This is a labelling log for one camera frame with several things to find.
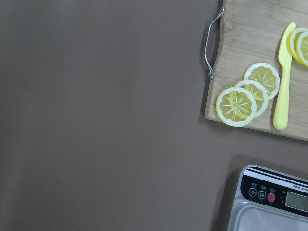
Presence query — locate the digital kitchen scale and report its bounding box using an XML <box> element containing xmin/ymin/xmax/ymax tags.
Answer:
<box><xmin>227</xmin><ymin>165</ymin><xmax>308</xmax><ymax>231</ymax></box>

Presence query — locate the lemon slice top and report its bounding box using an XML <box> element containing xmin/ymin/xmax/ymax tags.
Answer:
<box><xmin>215</xmin><ymin>87</ymin><xmax>257</xmax><ymax>127</ymax></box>

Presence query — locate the lemon slice middle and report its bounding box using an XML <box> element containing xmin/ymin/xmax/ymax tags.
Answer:
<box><xmin>234</xmin><ymin>79</ymin><xmax>269</xmax><ymax>118</ymax></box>

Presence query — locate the lemon slice lower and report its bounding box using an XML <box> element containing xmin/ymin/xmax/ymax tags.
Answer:
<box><xmin>243</xmin><ymin>62</ymin><xmax>280</xmax><ymax>99</ymax></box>

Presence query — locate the yellow plastic knife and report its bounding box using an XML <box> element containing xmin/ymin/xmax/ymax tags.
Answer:
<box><xmin>273</xmin><ymin>22</ymin><xmax>296</xmax><ymax>131</ymax></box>

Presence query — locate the bamboo cutting board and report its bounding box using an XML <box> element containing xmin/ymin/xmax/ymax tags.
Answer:
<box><xmin>205</xmin><ymin>0</ymin><xmax>308</xmax><ymax>140</ymax></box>

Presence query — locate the lemon slice front pair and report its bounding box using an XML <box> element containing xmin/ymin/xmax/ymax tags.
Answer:
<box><xmin>295</xmin><ymin>30</ymin><xmax>308</xmax><ymax>66</ymax></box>

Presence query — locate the lemon slice under pair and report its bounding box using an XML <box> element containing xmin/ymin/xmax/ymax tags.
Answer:
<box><xmin>288</xmin><ymin>27</ymin><xmax>308</xmax><ymax>65</ymax></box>

